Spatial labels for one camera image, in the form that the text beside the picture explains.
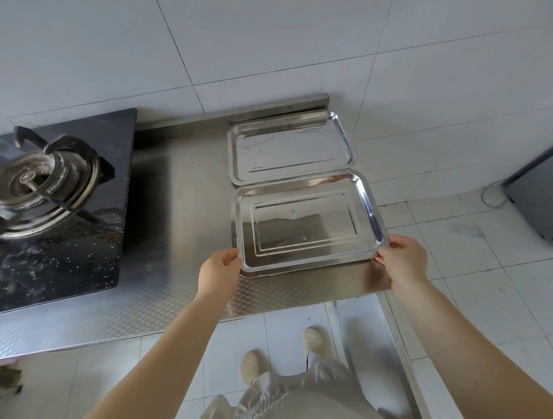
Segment person's right hand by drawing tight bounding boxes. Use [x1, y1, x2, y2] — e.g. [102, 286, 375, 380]
[374, 234, 429, 291]

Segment person's left hand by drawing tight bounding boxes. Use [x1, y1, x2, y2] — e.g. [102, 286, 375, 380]
[197, 249, 242, 303]

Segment deep stainless steel tray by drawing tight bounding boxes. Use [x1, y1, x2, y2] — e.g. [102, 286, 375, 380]
[229, 169, 386, 274]

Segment person's left forearm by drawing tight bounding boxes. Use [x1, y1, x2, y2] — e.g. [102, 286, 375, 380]
[84, 290, 237, 419]

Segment person's right forearm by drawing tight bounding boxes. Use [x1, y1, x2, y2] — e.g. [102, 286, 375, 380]
[390, 265, 553, 419]

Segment stainless steel table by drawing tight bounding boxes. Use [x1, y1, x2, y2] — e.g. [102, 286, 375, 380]
[0, 93, 428, 419]

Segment beige knit shoe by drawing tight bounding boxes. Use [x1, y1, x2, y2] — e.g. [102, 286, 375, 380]
[303, 327, 332, 357]
[240, 350, 270, 386]

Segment shallow stainless steel tray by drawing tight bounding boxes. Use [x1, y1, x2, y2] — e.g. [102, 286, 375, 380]
[227, 111, 359, 187]

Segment grey cabinet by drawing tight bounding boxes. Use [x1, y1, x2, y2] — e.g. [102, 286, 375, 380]
[503, 147, 553, 242]

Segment black glass gas stove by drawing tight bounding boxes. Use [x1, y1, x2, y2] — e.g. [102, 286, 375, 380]
[0, 108, 138, 314]

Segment person's white trousers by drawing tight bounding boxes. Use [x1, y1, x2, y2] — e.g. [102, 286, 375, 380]
[201, 359, 386, 419]

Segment metal gas burner with grate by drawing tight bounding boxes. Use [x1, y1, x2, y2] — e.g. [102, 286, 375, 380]
[0, 125, 116, 239]

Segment dark crumpled object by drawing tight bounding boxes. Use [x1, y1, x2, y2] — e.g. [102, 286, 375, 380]
[0, 365, 23, 396]

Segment white cable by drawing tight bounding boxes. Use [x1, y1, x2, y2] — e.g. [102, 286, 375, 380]
[480, 179, 513, 209]

